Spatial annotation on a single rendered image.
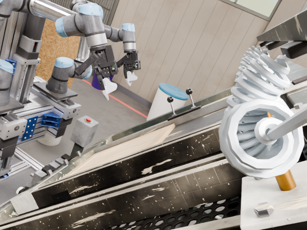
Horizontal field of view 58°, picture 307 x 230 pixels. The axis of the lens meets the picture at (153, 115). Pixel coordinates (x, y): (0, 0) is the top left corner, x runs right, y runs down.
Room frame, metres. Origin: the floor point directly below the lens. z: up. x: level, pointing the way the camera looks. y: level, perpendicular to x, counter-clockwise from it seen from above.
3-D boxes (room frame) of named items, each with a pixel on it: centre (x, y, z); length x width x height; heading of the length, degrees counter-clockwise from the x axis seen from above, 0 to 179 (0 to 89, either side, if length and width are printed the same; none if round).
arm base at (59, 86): (1.81, 0.71, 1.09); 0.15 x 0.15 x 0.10
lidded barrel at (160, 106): (4.55, -0.14, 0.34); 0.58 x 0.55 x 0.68; 165
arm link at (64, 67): (1.81, 0.71, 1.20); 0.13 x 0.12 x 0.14; 139
